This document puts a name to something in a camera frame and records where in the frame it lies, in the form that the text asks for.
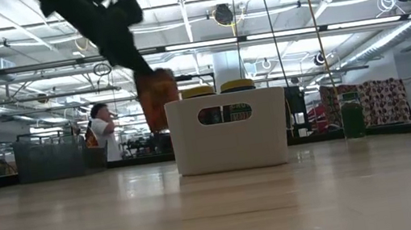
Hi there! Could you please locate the hanging black cable loop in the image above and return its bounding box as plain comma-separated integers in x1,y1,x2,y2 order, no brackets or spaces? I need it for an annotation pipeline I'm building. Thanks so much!
91,61,114,78

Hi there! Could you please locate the long ceiling light rail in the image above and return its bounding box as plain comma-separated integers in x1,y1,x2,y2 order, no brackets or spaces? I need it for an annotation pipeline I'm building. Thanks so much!
0,7,411,81

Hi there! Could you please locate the patterned cloth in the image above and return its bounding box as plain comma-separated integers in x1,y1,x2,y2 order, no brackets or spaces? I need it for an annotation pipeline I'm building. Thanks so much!
318,73,411,136

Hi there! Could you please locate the yellow lid spice jar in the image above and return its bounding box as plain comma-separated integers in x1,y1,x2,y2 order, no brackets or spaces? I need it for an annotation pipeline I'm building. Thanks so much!
219,77,262,123
180,83,221,129

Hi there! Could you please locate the small black ceiling reel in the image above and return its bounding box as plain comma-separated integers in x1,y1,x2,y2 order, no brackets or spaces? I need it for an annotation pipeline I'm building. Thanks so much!
312,51,328,68

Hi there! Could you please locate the white building column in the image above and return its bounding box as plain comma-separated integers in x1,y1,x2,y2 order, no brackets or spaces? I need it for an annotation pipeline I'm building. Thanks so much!
211,48,246,86

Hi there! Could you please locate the person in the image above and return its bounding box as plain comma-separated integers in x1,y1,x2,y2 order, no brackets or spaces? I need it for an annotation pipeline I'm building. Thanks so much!
87,100,124,165

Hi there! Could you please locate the white plastic handled bin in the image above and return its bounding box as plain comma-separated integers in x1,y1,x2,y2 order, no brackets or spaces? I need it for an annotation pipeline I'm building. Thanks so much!
164,84,296,181

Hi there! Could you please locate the long yellow cable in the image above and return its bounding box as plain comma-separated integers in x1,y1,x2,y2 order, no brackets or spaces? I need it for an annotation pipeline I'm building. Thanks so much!
300,0,341,103

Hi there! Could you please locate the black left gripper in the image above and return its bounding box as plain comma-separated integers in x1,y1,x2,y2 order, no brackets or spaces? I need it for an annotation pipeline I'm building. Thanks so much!
85,0,154,83

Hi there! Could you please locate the long black cable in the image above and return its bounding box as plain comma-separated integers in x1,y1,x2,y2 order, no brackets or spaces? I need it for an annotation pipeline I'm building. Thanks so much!
257,0,291,94

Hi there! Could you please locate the green lid spice jar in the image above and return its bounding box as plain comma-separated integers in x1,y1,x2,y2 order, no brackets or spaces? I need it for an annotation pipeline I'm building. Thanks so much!
338,90,368,140

